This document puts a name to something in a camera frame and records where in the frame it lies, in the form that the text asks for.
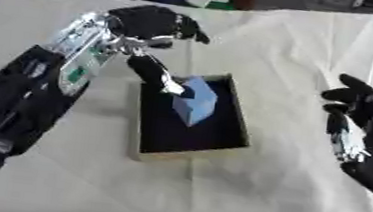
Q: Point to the blue cube block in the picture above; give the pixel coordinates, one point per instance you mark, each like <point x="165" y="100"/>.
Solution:
<point x="196" y="102"/>

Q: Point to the tan box with black inside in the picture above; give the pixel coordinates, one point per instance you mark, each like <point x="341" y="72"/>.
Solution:
<point x="191" y="122"/>

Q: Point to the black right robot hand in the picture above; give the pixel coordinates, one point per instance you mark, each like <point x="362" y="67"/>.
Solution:
<point x="369" y="132"/>

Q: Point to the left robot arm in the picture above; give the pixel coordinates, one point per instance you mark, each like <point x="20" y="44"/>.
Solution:
<point x="20" y="99"/>

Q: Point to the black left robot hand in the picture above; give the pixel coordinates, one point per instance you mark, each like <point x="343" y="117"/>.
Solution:
<point x="146" y="23"/>

